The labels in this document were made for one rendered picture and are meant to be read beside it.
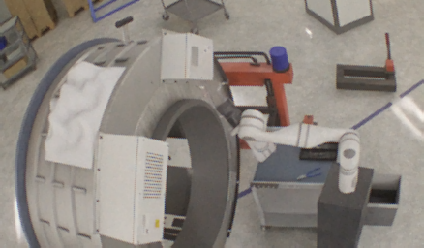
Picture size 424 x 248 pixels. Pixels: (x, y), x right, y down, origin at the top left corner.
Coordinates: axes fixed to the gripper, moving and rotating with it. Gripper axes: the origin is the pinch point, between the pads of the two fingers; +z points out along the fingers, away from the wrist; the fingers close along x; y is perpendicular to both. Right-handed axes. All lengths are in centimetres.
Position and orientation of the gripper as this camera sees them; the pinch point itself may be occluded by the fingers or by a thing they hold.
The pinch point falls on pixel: (211, 93)
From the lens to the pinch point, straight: 180.1
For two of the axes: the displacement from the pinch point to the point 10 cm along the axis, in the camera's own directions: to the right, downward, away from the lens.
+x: 7.1, -6.2, -3.3
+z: -6.7, -7.4, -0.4
